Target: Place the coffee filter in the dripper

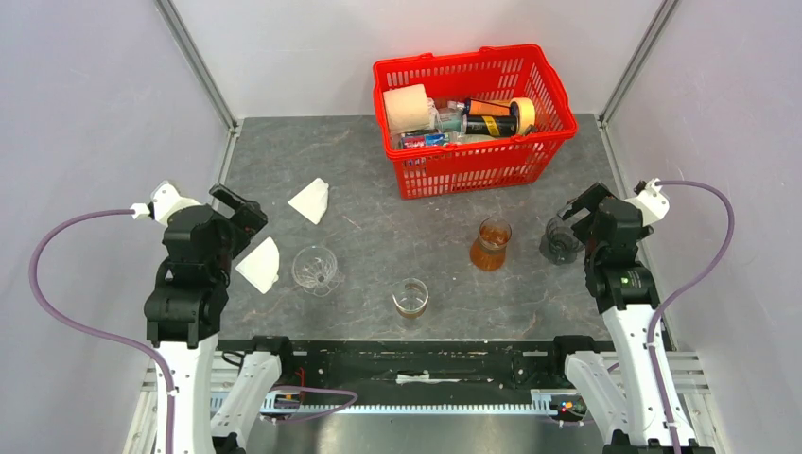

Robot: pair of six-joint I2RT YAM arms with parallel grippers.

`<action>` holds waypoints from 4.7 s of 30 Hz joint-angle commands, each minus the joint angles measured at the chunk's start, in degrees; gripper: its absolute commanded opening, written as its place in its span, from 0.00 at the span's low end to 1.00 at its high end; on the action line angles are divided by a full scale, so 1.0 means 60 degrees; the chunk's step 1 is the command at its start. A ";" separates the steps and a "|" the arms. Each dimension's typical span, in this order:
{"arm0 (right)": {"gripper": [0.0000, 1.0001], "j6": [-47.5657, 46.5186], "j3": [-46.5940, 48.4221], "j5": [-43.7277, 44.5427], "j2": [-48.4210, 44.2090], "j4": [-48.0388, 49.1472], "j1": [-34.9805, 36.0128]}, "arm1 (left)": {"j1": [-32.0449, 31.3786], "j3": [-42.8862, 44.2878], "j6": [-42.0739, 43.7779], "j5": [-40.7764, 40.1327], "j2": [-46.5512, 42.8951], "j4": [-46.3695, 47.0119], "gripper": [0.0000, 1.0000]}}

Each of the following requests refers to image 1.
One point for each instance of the clear plastic bottle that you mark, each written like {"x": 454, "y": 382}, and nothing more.
{"x": 450, "y": 117}

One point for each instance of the glass cup with coffee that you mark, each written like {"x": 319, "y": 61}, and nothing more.
{"x": 410, "y": 298}

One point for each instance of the blue red packet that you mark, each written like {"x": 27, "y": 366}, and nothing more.
{"x": 423, "y": 140}

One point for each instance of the white slotted cable duct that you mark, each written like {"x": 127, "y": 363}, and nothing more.
{"x": 540, "y": 405}

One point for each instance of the beige paper towel roll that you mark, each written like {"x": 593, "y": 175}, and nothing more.
{"x": 407, "y": 109}

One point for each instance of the white paper coffee filter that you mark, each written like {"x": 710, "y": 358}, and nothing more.
{"x": 312, "y": 201}
{"x": 261, "y": 266}

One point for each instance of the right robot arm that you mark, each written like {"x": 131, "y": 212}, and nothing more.
{"x": 642, "y": 412}

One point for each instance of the dark glass dripper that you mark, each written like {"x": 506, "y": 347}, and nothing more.
{"x": 558, "y": 244}

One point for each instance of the glass carafe with coffee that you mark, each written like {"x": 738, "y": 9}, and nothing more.
{"x": 488, "y": 252}

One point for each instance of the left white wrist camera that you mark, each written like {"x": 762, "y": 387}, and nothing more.
{"x": 165, "y": 201}

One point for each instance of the clear glass dripper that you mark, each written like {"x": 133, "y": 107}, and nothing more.
{"x": 316, "y": 270}

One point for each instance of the black orange cylindrical can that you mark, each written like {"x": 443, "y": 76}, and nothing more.
{"x": 489, "y": 117}

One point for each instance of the yellow masking tape roll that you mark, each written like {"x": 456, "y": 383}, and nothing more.
{"x": 523, "y": 110}

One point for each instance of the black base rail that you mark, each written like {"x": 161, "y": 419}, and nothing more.
{"x": 423, "y": 373}

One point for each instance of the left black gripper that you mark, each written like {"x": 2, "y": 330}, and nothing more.
{"x": 245, "y": 221}

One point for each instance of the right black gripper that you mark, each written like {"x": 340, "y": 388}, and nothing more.
{"x": 591, "y": 199}

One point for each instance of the red plastic shopping basket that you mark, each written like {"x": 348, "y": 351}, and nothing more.
{"x": 490, "y": 73}

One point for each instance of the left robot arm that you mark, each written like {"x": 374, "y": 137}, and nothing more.
{"x": 183, "y": 315}

